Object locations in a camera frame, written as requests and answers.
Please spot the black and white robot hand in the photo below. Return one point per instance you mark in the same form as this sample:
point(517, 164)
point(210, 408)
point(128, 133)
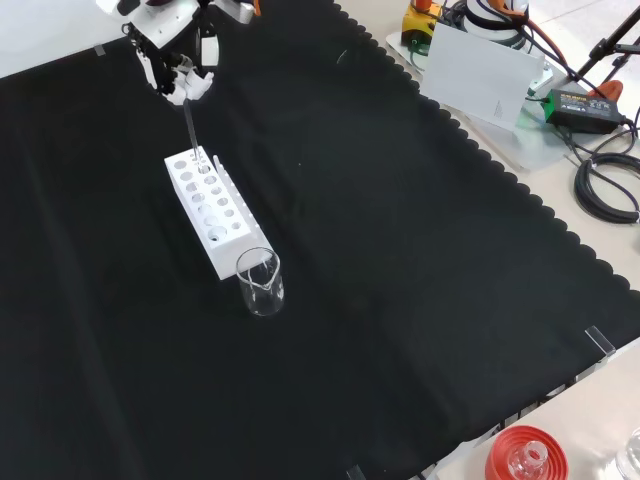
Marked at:
point(190, 85)

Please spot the clear glass rod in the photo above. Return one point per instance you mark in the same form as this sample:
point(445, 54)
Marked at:
point(191, 130)

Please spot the white test tube rack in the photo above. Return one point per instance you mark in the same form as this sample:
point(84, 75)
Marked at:
point(225, 255)

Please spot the clear acrylic clip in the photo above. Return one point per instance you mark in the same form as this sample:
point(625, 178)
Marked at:
point(600, 342)
point(99, 50)
point(355, 472)

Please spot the clear graduated glass beaker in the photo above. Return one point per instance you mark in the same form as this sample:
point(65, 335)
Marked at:
point(260, 300)

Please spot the yellow emergency stop button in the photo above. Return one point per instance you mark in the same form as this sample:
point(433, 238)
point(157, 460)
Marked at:
point(417, 25)

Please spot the black bench cloth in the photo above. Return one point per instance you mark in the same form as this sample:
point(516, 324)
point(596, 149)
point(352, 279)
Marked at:
point(400, 250)

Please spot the white card board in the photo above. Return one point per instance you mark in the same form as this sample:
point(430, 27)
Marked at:
point(475, 75)

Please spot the pale base board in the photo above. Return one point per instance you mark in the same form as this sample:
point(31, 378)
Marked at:
point(540, 145)

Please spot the black power adapter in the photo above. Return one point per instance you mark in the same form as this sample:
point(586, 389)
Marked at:
point(582, 112)

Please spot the black tripod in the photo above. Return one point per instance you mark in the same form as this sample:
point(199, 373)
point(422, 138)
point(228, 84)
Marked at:
point(607, 42)

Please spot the orange clamp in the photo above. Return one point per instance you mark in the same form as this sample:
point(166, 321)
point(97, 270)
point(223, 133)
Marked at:
point(610, 90)

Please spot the clear round-bottom flask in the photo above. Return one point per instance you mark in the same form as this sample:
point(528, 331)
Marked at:
point(525, 462)

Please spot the clear glass container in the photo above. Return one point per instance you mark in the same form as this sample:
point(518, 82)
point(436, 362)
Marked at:
point(631, 457)

